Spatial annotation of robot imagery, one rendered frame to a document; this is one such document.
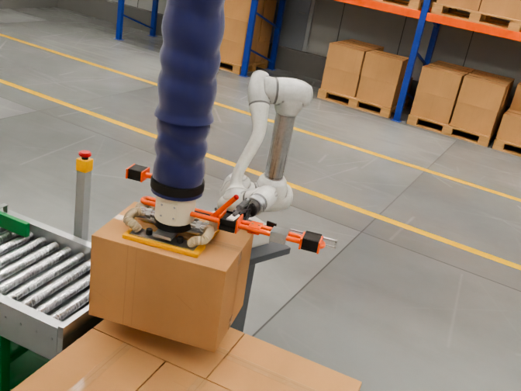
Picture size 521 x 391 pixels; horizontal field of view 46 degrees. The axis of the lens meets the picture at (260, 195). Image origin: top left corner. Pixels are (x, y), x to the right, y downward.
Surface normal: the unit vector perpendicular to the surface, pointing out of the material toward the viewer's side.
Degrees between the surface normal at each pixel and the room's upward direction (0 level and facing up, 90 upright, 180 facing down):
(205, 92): 74
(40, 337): 90
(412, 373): 0
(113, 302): 90
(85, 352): 0
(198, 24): 79
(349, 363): 0
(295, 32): 90
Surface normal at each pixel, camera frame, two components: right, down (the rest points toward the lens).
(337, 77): -0.47, 0.28
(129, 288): -0.27, 0.34
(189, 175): 0.49, 0.15
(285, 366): 0.16, -0.90
